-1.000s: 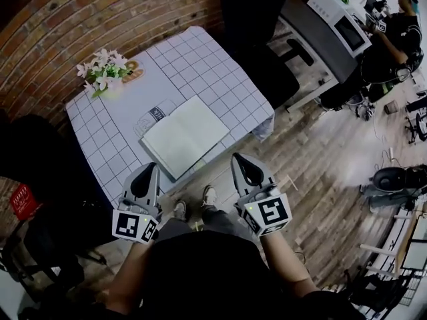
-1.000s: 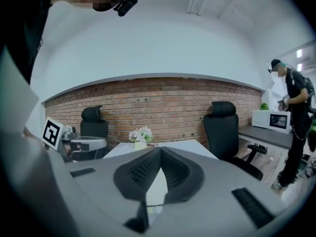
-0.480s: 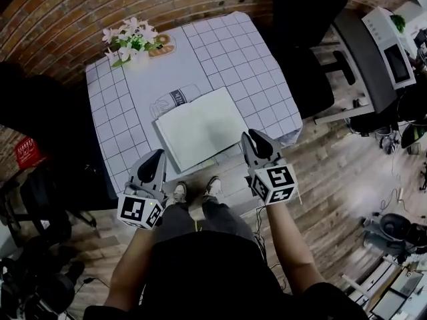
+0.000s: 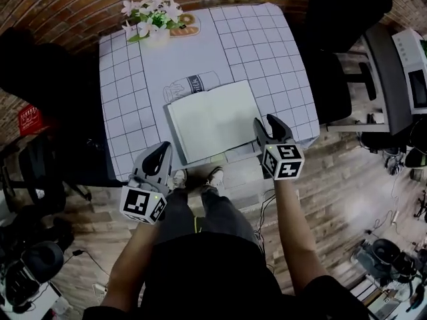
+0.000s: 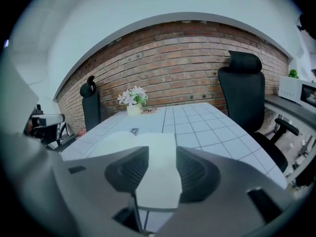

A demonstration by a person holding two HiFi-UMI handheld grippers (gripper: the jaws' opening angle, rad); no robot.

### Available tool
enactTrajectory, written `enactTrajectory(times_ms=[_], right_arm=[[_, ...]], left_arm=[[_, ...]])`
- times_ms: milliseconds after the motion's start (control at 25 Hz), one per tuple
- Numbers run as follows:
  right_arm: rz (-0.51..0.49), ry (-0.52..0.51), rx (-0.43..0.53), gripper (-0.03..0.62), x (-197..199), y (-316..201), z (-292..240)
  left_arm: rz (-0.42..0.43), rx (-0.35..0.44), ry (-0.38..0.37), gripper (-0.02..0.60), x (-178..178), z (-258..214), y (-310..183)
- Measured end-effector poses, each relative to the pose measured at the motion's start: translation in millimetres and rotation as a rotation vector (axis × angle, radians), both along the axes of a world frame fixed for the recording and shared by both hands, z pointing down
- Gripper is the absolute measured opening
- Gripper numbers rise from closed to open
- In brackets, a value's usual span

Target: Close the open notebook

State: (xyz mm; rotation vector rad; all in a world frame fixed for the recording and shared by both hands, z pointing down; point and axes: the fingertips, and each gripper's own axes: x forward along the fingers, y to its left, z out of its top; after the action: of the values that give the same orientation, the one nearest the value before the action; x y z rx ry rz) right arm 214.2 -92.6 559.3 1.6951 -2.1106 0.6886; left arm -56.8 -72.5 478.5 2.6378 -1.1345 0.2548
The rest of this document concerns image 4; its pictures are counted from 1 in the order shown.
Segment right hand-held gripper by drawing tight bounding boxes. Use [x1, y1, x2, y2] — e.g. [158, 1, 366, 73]
[252, 113, 306, 181]

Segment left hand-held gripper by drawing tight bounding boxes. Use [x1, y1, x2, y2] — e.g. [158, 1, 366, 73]
[119, 141, 174, 226]

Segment grey notebook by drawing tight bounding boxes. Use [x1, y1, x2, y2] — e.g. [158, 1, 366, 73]
[162, 80, 263, 166]

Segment person's right forearm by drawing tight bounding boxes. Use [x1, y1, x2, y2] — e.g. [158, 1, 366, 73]
[273, 177, 331, 296]

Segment person's left forearm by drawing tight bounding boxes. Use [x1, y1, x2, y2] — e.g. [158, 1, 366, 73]
[99, 218, 161, 310]

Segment person's left shoe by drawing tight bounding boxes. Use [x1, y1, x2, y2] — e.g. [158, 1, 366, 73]
[171, 169, 188, 190]

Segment person's shoe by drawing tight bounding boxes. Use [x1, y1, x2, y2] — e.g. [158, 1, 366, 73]
[171, 169, 188, 190]
[205, 166, 224, 188]

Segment person's right shoe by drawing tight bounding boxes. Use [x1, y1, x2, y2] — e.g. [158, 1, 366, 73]
[205, 166, 224, 188]

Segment person's dark trousers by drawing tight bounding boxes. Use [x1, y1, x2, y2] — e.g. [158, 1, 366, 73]
[159, 184, 264, 246]

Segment white grid tablecloth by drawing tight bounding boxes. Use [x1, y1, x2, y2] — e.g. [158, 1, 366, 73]
[98, 3, 321, 179]

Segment black side chair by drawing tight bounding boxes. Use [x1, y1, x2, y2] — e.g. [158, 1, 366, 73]
[18, 135, 93, 213]

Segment black office chair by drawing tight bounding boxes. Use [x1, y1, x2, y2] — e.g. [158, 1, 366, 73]
[0, 27, 114, 186]
[302, 0, 394, 128]

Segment grey desk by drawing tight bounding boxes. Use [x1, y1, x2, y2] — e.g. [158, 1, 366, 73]
[362, 23, 414, 136]

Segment person's black shirt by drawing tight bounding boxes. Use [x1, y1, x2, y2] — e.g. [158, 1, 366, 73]
[83, 231, 368, 320]

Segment red box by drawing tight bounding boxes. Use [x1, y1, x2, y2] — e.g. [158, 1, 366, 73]
[18, 105, 44, 136]

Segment white flowers in pot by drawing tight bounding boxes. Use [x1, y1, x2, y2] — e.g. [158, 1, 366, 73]
[120, 0, 184, 48]

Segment black green helmet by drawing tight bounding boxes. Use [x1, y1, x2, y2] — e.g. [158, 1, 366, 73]
[405, 147, 427, 168]

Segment black round helmet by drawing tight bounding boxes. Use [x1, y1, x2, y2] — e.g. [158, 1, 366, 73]
[21, 241, 65, 283]

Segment white microwave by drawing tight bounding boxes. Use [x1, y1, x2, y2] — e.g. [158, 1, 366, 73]
[392, 28, 427, 115]

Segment black cable with adapter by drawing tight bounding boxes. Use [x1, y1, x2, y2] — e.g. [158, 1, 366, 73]
[72, 249, 113, 281]

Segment white cable with adapter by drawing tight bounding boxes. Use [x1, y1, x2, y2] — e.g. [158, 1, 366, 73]
[376, 178, 401, 226]

